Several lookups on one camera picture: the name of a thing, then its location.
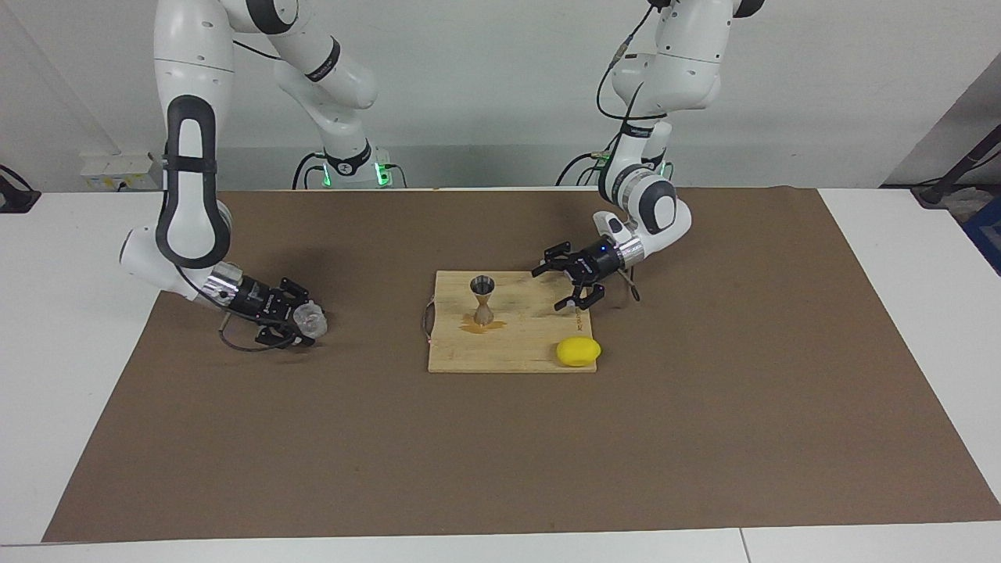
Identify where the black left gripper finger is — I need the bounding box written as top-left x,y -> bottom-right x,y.
531,242 -> 578,279
554,282 -> 608,312

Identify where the small clear glass cup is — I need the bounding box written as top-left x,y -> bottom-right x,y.
293,303 -> 329,339

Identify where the steel double jigger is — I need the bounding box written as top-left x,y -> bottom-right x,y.
469,275 -> 497,325

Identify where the yellow lemon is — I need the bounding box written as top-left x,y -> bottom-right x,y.
556,336 -> 602,368

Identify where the wooden cutting board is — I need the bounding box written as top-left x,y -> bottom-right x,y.
422,271 -> 599,374

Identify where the brown paper table mat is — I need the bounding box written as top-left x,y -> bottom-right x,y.
43,186 -> 1001,543

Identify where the black stand leg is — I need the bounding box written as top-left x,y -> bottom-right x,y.
911,125 -> 1001,208

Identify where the blue crate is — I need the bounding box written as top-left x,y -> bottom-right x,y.
962,195 -> 1001,274

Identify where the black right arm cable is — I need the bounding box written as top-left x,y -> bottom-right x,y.
218,309 -> 271,353

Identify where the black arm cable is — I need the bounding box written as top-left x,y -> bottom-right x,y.
596,0 -> 667,303
218,309 -> 271,353

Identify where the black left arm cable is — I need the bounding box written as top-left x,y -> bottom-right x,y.
596,0 -> 667,303

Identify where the white wall power strip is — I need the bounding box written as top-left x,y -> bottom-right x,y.
81,154 -> 165,191

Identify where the black clamp mount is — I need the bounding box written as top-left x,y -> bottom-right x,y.
0,164 -> 41,213

